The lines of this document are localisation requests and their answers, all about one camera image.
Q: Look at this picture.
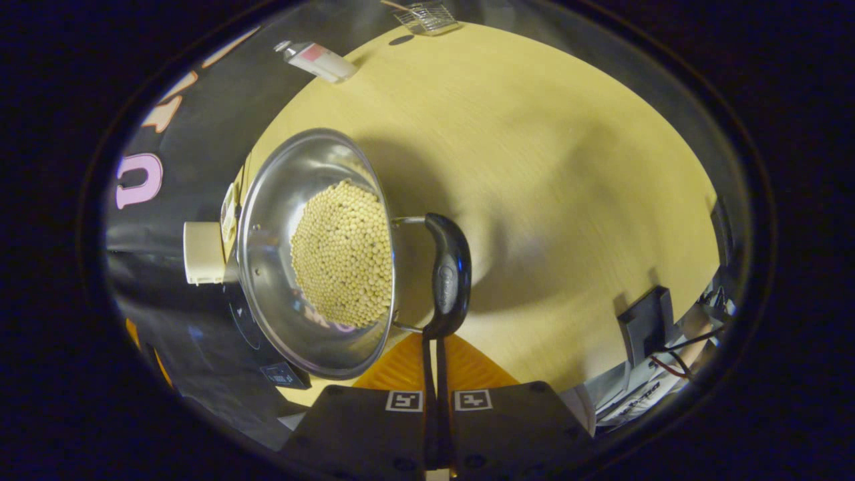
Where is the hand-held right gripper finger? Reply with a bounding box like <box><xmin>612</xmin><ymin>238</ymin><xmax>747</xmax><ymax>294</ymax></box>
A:
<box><xmin>277</xmin><ymin>333</ymin><xmax>439</xmax><ymax>478</ymax></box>
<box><xmin>438</xmin><ymin>333</ymin><xmax>595</xmax><ymax>478</ymax></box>

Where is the steel pot with black handles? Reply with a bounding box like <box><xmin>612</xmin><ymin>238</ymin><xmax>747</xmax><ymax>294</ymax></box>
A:
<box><xmin>237</xmin><ymin>127</ymin><xmax>472</xmax><ymax>380</ymax></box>

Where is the large pile of soybeans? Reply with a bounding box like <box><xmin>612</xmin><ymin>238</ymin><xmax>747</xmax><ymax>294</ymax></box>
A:
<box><xmin>289</xmin><ymin>179</ymin><xmax>393</xmax><ymax>328</ymax></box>

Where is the small black box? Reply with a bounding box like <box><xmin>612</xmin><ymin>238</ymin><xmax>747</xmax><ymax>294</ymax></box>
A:
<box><xmin>617</xmin><ymin>286</ymin><xmax>675</xmax><ymax>368</ymax></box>

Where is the white toaster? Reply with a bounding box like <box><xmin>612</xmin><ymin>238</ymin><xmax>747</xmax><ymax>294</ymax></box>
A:
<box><xmin>184</xmin><ymin>221</ymin><xmax>228</xmax><ymax>286</ymax></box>

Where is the white divided bean plate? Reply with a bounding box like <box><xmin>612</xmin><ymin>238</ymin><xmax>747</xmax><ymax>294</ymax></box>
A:
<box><xmin>220</xmin><ymin>182</ymin><xmax>240</xmax><ymax>243</ymax></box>

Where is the small bottle with red label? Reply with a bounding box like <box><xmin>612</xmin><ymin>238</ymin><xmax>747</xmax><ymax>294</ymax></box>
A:
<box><xmin>274</xmin><ymin>40</ymin><xmax>359</xmax><ymax>84</ymax></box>

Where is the clear ribbed glass cup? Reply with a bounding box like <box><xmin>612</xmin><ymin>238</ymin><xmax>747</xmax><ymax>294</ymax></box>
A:
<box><xmin>393</xmin><ymin>2</ymin><xmax>462</xmax><ymax>35</ymax></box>

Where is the thin red cable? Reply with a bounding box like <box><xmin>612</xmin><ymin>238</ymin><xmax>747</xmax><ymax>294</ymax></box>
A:
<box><xmin>651</xmin><ymin>354</ymin><xmax>695</xmax><ymax>383</ymax></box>

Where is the thin black cable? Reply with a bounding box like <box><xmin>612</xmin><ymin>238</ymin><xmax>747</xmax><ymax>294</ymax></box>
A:
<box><xmin>658</xmin><ymin>324</ymin><xmax>725</xmax><ymax>353</ymax></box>

